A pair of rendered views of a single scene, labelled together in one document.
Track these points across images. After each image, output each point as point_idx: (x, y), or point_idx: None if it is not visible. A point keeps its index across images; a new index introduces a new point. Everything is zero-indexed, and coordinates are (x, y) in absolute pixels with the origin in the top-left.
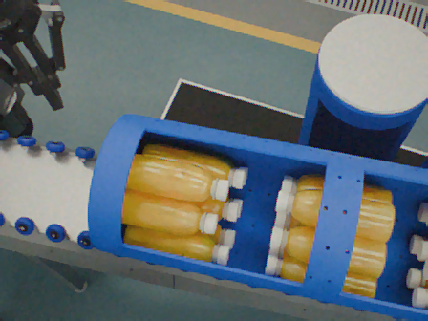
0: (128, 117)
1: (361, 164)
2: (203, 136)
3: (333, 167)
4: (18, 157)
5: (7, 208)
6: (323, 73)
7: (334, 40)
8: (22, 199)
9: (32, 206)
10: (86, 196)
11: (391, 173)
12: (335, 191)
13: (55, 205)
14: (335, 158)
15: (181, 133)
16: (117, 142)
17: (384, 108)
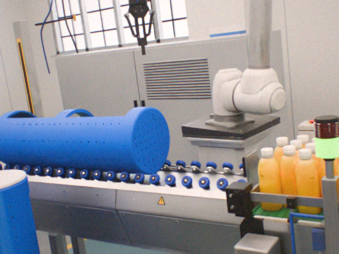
0: (130, 121)
1: (53, 119)
2: (103, 118)
3: (64, 115)
4: (214, 189)
5: (224, 177)
6: (22, 177)
7: (0, 184)
8: (215, 179)
9: (210, 178)
10: (178, 180)
11: (47, 118)
12: (70, 110)
13: (196, 178)
14: (60, 120)
15: (111, 117)
16: (138, 109)
17: (11, 170)
